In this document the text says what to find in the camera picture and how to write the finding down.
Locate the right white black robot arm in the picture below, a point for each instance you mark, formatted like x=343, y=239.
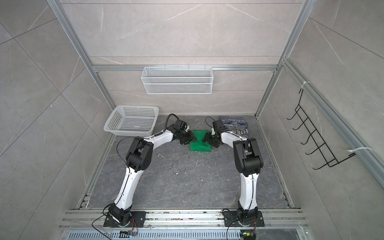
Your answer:
x=248, y=162

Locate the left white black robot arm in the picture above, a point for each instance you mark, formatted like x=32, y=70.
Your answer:
x=137, y=160

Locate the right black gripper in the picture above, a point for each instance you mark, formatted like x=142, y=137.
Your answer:
x=207, y=138

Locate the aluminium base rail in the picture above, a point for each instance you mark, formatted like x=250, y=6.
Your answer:
x=207, y=224

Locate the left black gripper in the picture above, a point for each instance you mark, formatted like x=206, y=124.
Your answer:
x=192, y=138

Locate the white wire mesh shelf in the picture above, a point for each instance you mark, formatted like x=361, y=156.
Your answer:
x=178, y=80

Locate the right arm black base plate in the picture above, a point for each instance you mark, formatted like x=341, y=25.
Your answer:
x=243, y=218

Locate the blue-grey tank top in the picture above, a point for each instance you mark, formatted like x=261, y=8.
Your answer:
x=237, y=125

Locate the black wire hook rack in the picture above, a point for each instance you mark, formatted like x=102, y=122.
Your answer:
x=316, y=137

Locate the green tank top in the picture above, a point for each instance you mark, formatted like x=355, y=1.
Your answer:
x=199, y=145

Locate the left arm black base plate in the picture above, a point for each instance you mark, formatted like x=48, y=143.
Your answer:
x=132, y=219

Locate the white plastic laundry basket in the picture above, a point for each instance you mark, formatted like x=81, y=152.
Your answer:
x=132, y=121

